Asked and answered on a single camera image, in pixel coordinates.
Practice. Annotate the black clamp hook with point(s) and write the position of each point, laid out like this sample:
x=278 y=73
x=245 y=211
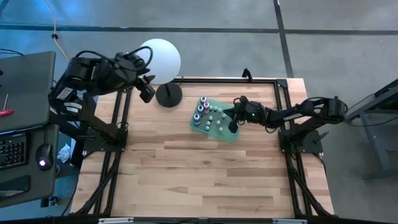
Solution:
x=247 y=74

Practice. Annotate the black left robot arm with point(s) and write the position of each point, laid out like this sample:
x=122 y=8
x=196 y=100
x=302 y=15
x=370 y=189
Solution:
x=90 y=73

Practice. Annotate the silver metal bracket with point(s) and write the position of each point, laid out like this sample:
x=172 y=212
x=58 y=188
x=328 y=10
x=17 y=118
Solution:
x=115 y=220
x=289 y=221

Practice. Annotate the white globe lamp black base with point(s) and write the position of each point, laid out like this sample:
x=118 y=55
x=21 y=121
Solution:
x=164 y=62

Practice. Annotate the black desk caster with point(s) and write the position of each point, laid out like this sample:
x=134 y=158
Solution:
x=51 y=201

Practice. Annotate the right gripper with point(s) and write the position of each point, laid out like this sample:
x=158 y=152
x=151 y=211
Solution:
x=250 y=112

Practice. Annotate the large bottle blue cap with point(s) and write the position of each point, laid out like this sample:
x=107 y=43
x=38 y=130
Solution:
x=196 y=118

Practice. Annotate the grey metal cart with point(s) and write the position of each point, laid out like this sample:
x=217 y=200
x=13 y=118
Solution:
x=374 y=146

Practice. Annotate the black aluminium table frame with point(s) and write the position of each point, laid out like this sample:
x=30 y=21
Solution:
x=233 y=81

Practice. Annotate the black wrist rest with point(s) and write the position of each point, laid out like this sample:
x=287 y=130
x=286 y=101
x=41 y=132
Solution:
x=14 y=186

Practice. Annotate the black computer mouse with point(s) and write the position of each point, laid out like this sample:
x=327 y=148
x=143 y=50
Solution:
x=45 y=155

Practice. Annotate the large bottle black cap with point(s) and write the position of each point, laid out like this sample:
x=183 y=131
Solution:
x=203 y=99

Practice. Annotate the crumpled white tissue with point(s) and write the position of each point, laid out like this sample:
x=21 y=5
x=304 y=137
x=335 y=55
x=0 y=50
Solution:
x=64 y=154

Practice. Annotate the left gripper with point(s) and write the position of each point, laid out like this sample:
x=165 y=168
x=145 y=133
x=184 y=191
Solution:
x=147 y=93

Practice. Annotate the grey closed laptop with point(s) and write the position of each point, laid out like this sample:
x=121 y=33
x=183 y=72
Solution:
x=25 y=90

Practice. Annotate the dark grey desk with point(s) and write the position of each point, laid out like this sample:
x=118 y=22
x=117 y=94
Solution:
x=46 y=186

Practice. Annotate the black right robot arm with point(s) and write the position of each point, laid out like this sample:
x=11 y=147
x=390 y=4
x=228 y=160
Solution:
x=311 y=109

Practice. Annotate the green translucent plastic tray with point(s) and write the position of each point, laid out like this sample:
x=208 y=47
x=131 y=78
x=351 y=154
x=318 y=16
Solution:
x=230 y=135

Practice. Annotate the black backlit keyboard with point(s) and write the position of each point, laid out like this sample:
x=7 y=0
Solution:
x=12 y=152

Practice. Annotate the black desk support post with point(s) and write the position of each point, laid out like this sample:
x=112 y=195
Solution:
x=76 y=155

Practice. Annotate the large bottle pink cap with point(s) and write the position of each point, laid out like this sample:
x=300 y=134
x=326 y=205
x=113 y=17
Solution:
x=206 y=105

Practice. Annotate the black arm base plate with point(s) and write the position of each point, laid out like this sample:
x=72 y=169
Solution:
x=311 y=144
x=93 y=144

